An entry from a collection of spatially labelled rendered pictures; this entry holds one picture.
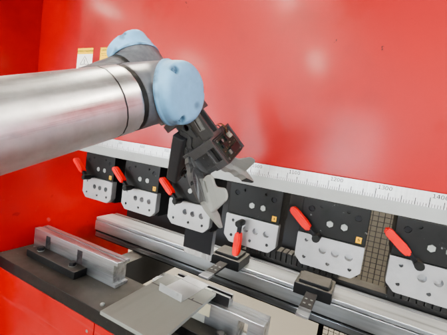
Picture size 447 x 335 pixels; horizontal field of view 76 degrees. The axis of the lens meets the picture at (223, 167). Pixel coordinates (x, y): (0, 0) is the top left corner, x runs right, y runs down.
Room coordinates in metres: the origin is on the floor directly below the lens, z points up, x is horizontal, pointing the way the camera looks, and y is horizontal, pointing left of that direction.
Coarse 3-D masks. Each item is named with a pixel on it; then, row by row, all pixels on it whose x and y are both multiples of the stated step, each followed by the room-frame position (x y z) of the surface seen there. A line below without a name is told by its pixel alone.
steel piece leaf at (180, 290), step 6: (174, 282) 0.84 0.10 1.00; (180, 282) 0.84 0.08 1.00; (186, 282) 0.85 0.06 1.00; (162, 288) 0.78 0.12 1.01; (168, 288) 0.77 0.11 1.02; (174, 288) 0.80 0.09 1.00; (180, 288) 0.81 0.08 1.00; (186, 288) 0.81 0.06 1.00; (192, 288) 0.82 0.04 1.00; (198, 288) 0.82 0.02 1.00; (168, 294) 0.77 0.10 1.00; (174, 294) 0.76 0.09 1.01; (180, 294) 0.74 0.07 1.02; (186, 294) 0.78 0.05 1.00; (192, 294) 0.78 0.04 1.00; (180, 300) 0.74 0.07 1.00
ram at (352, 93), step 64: (64, 0) 1.15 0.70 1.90; (128, 0) 1.00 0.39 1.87; (192, 0) 0.88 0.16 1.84; (256, 0) 0.79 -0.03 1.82; (320, 0) 0.72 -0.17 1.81; (384, 0) 0.66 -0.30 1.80; (64, 64) 1.14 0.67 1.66; (192, 64) 0.87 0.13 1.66; (256, 64) 0.78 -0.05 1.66; (320, 64) 0.71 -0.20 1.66; (384, 64) 0.65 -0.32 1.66; (256, 128) 0.77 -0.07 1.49; (320, 128) 0.70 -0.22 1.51; (384, 128) 0.64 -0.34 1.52; (320, 192) 0.68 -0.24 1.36
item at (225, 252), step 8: (224, 248) 1.09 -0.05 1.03; (216, 256) 1.05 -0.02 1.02; (224, 256) 1.04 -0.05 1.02; (232, 256) 1.03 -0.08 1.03; (240, 256) 1.04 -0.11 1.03; (248, 256) 1.08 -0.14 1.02; (216, 264) 1.00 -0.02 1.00; (224, 264) 1.01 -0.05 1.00; (232, 264) 1.02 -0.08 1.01; (240, 264) 1.02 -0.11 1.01; (208, 272) 0.93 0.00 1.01; (216, 272) 0.94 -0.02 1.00
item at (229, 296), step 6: (180, 276) 0.90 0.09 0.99; (204, 282) 0.87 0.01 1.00; (216, 288) 0.84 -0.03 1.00; (216, 294) 0.82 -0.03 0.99; (222, 294) 0.81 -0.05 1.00; (228, 294) 0.82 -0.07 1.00; (216, 300) 0.82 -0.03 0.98; (222, 300) 0.81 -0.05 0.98; (228, 300) 0.80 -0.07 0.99; (228, 306) 0.80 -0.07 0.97
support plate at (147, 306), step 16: (144, 288) 0.79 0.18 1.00; (112, 304) 0.69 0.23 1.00; (128, 304) 0.70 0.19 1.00; (144, 304) 0.71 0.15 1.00; (160, 304) 0.72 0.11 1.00; (176, 304) 0.73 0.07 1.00; (192, 304) 0.74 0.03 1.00; (112, 320) 0.64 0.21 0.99; (128, 320) 0.64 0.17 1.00; (144, 320) 0.65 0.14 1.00; (160, 320) 0.65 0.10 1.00; (176, 320) 0.66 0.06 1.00
